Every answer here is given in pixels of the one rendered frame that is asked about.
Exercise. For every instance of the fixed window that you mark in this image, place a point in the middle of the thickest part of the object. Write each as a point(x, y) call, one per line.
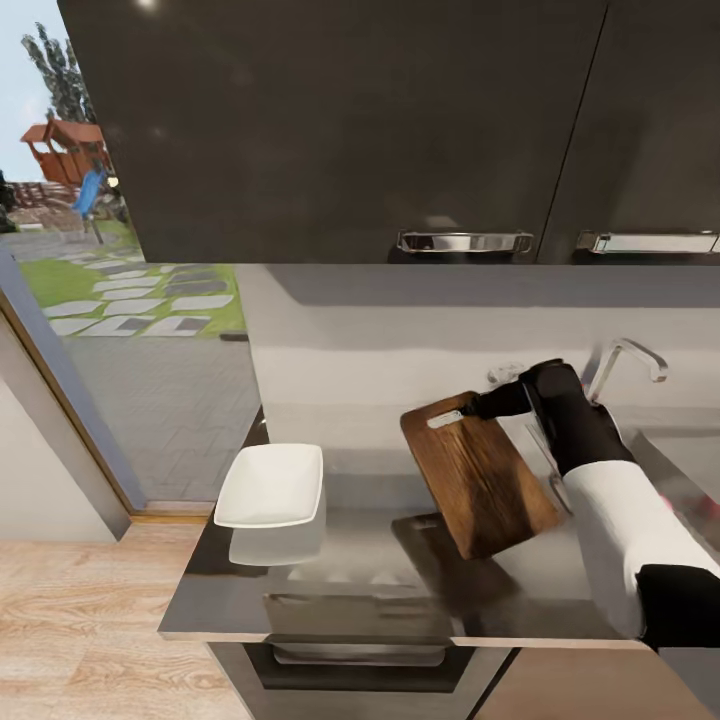
point(150, 362)

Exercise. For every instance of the drop in sink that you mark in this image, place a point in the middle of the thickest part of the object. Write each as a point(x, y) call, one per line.
point(681, 462)

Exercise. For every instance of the dishwasher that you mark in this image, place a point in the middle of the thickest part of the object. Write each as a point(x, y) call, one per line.
point(311, 681)

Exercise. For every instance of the cutting board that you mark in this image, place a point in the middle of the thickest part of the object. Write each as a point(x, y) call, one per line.
point(487, 496)

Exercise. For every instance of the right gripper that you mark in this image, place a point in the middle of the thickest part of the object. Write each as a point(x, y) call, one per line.
point(490, 405)

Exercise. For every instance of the cabinet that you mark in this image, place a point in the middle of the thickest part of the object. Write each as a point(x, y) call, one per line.
point(437, 132)

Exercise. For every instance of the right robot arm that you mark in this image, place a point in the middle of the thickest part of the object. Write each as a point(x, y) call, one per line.
point(649, 576)

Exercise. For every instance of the bowl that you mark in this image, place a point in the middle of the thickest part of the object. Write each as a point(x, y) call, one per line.
point(271, 486)

